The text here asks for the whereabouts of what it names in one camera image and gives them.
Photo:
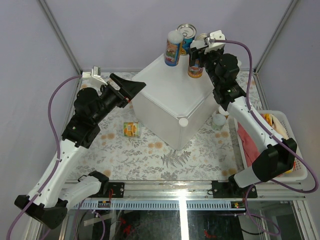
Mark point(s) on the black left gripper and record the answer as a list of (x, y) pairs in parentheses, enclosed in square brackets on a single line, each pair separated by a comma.
[(129, 89)]

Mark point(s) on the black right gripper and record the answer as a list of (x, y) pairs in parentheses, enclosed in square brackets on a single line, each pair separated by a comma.
[(195, 54)]

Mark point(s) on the blue soup can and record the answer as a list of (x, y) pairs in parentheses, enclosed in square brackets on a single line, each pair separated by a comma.
[(189, 33), (201, 37)]

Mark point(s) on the white lid orange can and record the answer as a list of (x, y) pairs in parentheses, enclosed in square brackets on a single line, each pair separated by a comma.
[(173, 48)]

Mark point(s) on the white lid yellow jar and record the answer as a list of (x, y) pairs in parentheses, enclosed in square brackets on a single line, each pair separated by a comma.
[(223, 112)]

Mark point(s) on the clear lid green jar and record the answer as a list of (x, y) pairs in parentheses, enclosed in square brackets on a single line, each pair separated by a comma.
[(218, 121)]

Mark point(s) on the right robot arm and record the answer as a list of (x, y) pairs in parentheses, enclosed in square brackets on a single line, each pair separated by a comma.
[(276, 154)]

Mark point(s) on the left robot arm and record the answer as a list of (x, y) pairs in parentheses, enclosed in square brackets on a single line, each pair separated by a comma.
[(48, 202)]

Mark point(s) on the white cube counter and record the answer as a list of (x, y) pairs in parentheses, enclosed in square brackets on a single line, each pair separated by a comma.
[(173, 105)]

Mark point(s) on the pink cloth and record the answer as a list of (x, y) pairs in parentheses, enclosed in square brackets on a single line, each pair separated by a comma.
[(251, 152)]

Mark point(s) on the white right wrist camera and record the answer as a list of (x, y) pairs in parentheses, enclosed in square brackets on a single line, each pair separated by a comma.
[(211, 42)]

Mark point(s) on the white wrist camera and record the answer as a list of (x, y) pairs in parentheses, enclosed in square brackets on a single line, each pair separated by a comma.
[(94, 77), (211, 42)]

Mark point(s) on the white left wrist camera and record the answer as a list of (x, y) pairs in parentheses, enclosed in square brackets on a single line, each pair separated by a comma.
[(94, 77)]

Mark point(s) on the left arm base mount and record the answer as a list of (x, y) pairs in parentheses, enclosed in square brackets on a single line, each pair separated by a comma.
[(111, 189)]

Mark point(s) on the aluminium front rail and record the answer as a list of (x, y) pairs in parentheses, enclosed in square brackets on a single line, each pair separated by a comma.
[(199, 190)]

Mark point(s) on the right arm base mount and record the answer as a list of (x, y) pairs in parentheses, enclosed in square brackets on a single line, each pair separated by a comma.
[(226, 190)]

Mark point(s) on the white slotted cable duct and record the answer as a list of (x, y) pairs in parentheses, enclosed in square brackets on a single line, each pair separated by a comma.
[(197, 205)]

